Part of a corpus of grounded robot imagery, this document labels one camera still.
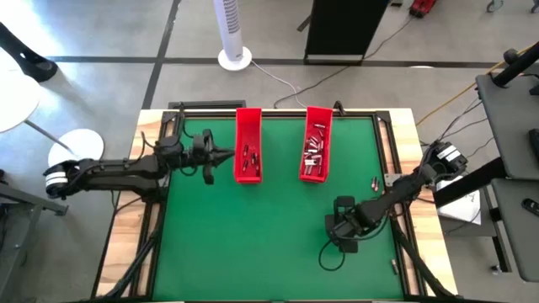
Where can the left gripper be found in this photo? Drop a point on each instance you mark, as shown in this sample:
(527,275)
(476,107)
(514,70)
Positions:
(205,155)

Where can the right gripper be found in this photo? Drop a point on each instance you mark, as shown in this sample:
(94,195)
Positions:
(347,223)

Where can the red plastic bin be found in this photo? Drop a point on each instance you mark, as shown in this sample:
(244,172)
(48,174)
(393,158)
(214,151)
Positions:
(326,168)
(252,122)

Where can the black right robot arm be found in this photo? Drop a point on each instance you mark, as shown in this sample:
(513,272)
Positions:
(404,189)

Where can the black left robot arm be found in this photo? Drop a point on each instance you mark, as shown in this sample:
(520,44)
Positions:
(122,170)

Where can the black flat bar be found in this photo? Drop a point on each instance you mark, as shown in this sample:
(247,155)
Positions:
(206,104)

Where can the green table mat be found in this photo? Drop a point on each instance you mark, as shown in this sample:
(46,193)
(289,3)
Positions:
(252,244)

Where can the white tower fan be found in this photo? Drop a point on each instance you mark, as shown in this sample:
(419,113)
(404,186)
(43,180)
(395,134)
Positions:
(229,25)

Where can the white paper box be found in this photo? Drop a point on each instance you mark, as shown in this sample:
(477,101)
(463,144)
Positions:
(463,208)

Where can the black beam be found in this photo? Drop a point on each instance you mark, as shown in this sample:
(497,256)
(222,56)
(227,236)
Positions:
(471,182)

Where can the black divider panel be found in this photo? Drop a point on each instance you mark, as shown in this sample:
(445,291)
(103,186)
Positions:
(341,25)

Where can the grey desk top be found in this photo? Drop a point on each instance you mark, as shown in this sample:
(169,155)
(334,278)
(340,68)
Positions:
(522,244)
(513,126)

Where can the grey metal furniture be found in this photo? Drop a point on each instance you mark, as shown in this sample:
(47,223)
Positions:
(29,201)

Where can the black remote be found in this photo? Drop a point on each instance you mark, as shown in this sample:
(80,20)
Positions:
(531,207)

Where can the black device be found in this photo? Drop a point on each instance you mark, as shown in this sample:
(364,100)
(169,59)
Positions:
(535,143)

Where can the red tool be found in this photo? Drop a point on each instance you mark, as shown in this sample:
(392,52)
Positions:
(422,7)

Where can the black stand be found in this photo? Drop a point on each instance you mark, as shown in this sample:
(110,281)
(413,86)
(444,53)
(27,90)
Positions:
(518,63)

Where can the grey caster wheel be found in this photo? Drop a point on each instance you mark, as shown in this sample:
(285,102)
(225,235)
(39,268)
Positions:
(494,5)

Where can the black mounting post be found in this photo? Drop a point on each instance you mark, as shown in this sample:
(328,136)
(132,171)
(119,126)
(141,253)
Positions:
(338,107)

